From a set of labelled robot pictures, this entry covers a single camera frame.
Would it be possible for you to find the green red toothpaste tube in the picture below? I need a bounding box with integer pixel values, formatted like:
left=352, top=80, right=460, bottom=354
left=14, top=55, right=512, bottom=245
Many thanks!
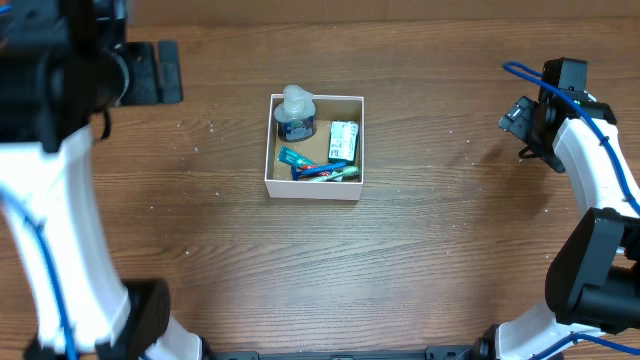
left=278, top=146, right=317, bottom=170

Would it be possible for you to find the blue disposable razor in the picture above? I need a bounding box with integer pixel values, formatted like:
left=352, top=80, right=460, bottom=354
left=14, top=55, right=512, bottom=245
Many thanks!
left=291, top=162, right=346, bottom=181

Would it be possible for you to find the white green toothbrush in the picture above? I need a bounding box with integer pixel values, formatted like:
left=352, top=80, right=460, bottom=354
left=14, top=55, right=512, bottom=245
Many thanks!
left=311, top=166, right=360, bottom=182

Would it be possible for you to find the green white soap bar pack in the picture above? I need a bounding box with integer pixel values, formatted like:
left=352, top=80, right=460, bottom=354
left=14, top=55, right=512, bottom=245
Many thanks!
left=328, top=121, right=360, bottom=165

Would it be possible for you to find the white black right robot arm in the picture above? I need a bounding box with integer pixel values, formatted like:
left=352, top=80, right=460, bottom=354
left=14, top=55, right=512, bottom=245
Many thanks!
left=462, top=57, right=639, bottom=359

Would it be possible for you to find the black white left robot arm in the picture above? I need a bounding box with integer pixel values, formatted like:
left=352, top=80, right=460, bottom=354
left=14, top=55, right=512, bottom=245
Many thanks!
left=1, top=0, right=211, bottom=359

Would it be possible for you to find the white cardboard box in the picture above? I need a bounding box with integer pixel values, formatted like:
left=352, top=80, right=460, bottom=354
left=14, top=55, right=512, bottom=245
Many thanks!
left=264, top=94, right=365, bottom=201

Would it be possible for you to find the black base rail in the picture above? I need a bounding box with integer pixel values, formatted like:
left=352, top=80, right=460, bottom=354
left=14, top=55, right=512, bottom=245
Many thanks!
left=203, top=345, right=473, bottom=360

